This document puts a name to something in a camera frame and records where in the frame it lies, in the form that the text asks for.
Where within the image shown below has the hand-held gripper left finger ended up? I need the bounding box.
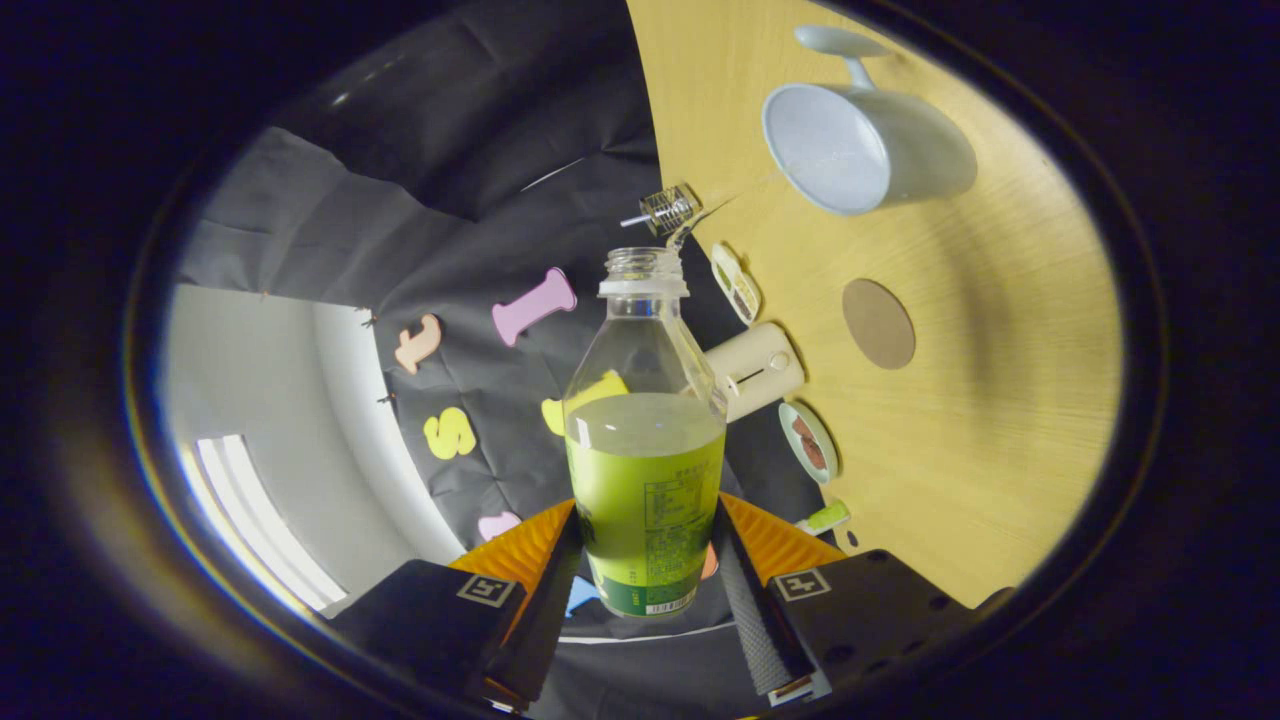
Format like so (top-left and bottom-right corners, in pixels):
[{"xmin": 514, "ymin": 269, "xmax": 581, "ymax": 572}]
[{"xmin": 330, "ymin": 498, "xmax": 584, "ymax": 713}]

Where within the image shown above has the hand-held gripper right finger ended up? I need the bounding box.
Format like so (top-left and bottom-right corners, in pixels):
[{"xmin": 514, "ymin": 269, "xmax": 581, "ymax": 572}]
[{"xmin": 712, "ymin": 492, "xmax": 976, "ymax": 709}]

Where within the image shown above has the green label juice bottle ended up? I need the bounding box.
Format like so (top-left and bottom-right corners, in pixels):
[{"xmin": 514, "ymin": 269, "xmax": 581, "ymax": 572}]
[{"xmin": 562, "ymin": 247, "xmax": 729, "ymax": 619}]

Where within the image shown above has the round brown coaster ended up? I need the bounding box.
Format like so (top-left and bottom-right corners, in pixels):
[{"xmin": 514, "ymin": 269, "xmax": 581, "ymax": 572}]
[{"xmin": 842, "ymin": 278, "xmax": 917, "ymax": 371}]

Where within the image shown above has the white cup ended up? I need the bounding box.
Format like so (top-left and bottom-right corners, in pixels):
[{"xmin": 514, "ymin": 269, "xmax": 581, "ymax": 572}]
[{"xmin": 761, "ymin": 24, "xmax": 979, "ymax": 217}]

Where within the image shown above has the small white green bottle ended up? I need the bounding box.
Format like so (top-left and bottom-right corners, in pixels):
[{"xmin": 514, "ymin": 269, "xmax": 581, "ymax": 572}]
[{"xmin": 795, "ymin": 501, "xmax": 852, "ymax": 537}]

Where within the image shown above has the pale green plate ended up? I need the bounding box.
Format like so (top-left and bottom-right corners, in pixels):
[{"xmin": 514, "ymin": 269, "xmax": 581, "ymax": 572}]
[{"xmin": 778, "ymin": 401, "xmax": 840, "ymax": 486}]

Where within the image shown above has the white toaster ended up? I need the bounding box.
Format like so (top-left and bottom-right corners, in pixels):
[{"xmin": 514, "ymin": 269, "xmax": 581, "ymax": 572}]
[{"xmin": 703, "ymin": 322, "xmax": 806, "ymax": 424}]

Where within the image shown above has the ceiling light panel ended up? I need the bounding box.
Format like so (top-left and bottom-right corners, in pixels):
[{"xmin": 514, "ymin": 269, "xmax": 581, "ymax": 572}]
[{"xmin": 195, "ymin": 434, "xmax": 349, "ymax": 613}]

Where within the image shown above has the wooden table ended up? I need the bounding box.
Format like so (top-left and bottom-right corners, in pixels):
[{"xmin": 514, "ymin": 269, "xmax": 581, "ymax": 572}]
[{"xmin": 625, "ymin": 0, "xmax": 1126, "ymax": 611}]

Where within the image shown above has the white divided tray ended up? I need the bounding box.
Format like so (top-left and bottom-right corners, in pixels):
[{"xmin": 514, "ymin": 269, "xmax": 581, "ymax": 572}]
[{"xmin": 710, "ymin": 243, "xmax": 762, "ymax": 326}]

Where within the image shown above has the wire mesh holder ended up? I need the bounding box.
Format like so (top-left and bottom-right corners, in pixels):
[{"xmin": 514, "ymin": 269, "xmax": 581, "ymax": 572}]
[{"xmin": 640, "ymin": 184, "xmax": 704, "ymax": 238}]

